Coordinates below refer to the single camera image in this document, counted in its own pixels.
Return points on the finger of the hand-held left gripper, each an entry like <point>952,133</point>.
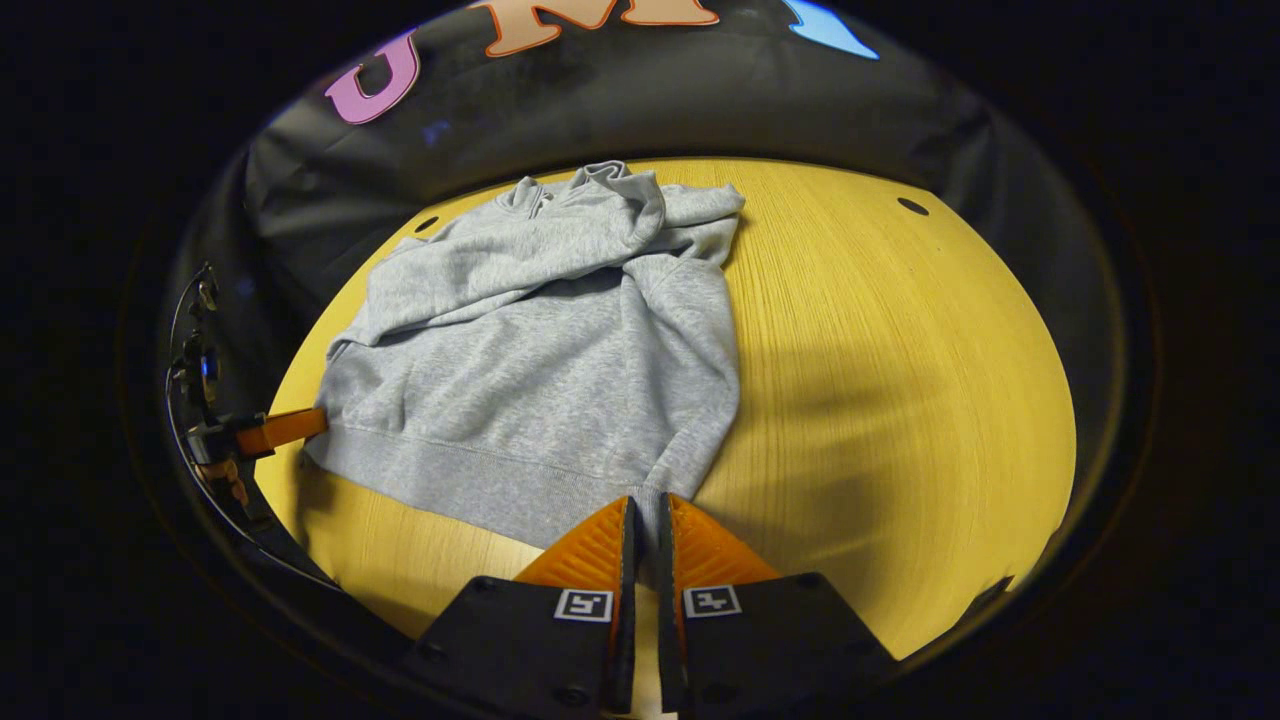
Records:
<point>285,430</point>

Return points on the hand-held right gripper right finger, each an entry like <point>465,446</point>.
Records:
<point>668,600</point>

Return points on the grey zip-neck sweatshirt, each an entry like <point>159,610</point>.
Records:
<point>530,380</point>

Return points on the black backdrop cloth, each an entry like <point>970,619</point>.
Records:
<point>650,110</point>

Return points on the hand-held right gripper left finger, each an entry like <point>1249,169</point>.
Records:
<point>625,600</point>

